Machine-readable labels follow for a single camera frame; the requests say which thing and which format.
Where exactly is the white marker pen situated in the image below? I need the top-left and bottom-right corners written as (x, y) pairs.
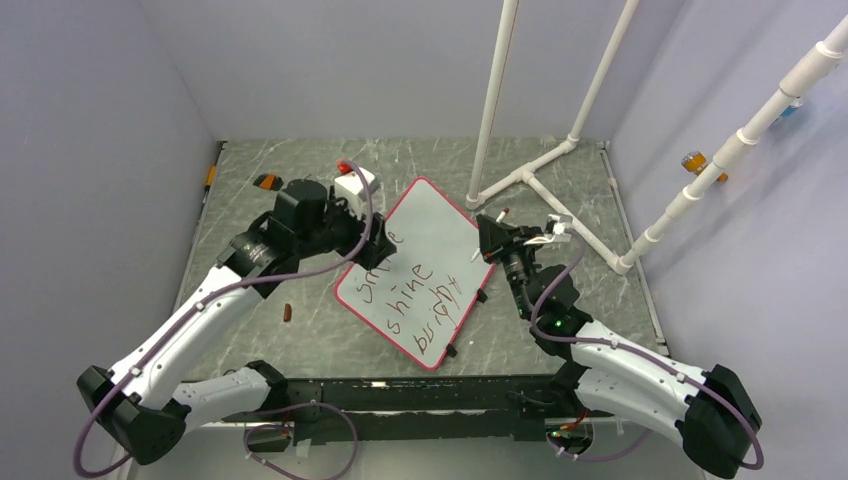
top-left (470, 207), bottom-right (510, 262)

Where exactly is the blue wall fitting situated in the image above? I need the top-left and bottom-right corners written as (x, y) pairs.
top-left (779, 97), bottom-right (804, 118)

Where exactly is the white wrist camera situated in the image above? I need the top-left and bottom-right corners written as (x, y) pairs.
top-left (523, 214), bottom-right (574, 246)
top-left (333, 159), bottom-right (381, 218)

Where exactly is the white pvc pipe frame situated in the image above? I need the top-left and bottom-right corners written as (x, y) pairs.
top-left (464, 0), bottom-right (641, 276)

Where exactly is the white pipe on wall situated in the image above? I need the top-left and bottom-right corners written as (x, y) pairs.
top-left (612, 18), bottom-right (847, 275)

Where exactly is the aluminium frame rail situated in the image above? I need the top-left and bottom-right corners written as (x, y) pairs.
top-left (98, 383), bottom-right (653, 465)

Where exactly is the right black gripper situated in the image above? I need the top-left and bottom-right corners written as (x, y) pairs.
top-left (476, 214), bottom-right (545, 318)

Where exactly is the orange yellow wall fitting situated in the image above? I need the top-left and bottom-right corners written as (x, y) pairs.
top-left (681, 151), bottom-right (707, 176)

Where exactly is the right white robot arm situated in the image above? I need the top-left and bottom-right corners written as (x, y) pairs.
top-left (474, 214), bottom-right (765, 479)

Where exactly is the red framed whiteboard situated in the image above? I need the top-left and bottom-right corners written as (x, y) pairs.
top-left (335, 177), bottom-right (494, 371)

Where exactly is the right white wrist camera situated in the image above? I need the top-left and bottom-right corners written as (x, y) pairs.
top-left (523, 214), bottom-right (574, 246)

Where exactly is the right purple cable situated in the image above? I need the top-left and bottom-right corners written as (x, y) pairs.
top-left (528, 222), bottom-right (766, 472)

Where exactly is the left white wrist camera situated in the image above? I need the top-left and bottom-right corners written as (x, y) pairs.
top-left (333, 159), bottom-right (381, 218)

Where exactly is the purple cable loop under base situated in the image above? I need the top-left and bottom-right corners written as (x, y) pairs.
top-left (242, 404), bottom-right (358, 480)

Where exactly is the black orange brush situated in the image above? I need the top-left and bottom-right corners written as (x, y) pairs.
top-left (253, 173), bottom-right (285, 191)

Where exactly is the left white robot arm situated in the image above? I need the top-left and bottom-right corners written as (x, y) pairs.
top-left (77, 172), bottom-right (396, 465)

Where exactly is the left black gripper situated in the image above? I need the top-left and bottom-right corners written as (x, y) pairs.
top-left (297, 186), bottom-right (396, 269)

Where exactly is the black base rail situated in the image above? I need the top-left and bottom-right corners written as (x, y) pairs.
top-left (226, 374), bottom-right (584, 444)

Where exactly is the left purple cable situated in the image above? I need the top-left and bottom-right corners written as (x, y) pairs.
top-left (72, 160), bottom-right (376, 480)

